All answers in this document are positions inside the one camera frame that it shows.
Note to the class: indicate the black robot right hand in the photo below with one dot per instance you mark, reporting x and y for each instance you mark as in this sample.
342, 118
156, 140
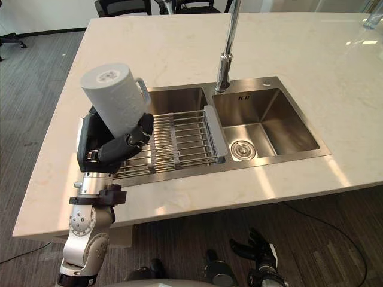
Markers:
260, 252

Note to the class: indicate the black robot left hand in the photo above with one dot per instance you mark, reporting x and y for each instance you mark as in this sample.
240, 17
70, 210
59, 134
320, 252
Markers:
98, 143

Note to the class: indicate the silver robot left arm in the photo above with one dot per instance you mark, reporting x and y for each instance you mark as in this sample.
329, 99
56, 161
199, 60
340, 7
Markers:
80, 239

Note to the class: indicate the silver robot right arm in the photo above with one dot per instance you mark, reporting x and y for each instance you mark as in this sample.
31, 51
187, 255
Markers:
267, 276

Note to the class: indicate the round metal sink strainer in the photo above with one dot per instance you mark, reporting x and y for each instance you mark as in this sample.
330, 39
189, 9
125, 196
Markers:
243, 149

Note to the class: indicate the stainless steel double sink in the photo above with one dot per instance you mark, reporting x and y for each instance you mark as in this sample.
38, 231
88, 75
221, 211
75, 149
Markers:
269, 119

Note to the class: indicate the grey robot torso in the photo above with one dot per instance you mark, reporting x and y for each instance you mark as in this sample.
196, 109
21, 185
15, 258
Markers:
167, 284

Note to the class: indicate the black mesh office chair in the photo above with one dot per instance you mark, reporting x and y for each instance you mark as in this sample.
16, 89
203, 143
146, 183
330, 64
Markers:
125, 6
203, 5
16, 42

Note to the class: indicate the chrome gooseneck faucet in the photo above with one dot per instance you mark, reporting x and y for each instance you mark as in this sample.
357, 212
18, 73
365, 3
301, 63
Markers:
229, 45

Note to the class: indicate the clear plastic bottle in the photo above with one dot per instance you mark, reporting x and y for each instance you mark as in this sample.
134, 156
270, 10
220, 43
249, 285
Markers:
372, 18

